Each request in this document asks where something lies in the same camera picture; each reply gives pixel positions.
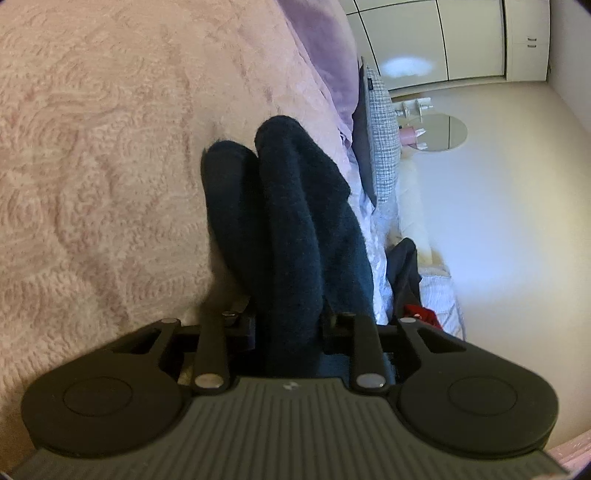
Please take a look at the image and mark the pink textured bedspread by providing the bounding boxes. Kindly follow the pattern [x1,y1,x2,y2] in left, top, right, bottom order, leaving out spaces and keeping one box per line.
[1,1,351,470]

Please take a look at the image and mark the oval table mirror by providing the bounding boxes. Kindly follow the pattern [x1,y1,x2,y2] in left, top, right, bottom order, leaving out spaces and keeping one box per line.
[409,113,468,152]

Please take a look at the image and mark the pink cup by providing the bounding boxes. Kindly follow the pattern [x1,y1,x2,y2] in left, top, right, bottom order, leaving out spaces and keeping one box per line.
[399,126,426,146]

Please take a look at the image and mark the lilac blanket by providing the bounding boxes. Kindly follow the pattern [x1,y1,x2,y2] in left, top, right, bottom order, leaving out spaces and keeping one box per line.
[276,0,362,133]

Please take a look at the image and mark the grey striped pillow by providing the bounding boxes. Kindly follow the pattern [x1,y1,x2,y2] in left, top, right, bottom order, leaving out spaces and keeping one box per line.
[352,62,402,207]

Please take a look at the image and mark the dark blue fleece garment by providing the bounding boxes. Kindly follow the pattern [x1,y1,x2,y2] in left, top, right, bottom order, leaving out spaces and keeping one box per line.
[201,116,374,378]

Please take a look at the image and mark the red garment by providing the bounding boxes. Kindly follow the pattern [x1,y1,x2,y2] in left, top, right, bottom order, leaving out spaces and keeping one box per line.
[403,304,443,330]

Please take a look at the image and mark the dark grey garment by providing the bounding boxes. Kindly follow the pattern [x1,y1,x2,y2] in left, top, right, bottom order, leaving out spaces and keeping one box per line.
[387,238,422,318]

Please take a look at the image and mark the white striped bed sheet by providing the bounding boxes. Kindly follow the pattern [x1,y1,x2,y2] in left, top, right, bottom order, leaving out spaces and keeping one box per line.
[346,148,466,339]

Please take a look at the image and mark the cream bed headboard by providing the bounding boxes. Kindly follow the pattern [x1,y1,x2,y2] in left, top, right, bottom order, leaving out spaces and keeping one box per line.
[396,156,434,266]

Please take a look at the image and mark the white wardrobe with panels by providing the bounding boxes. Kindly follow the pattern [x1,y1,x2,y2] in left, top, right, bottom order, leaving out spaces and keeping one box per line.
[341,0,551,92]

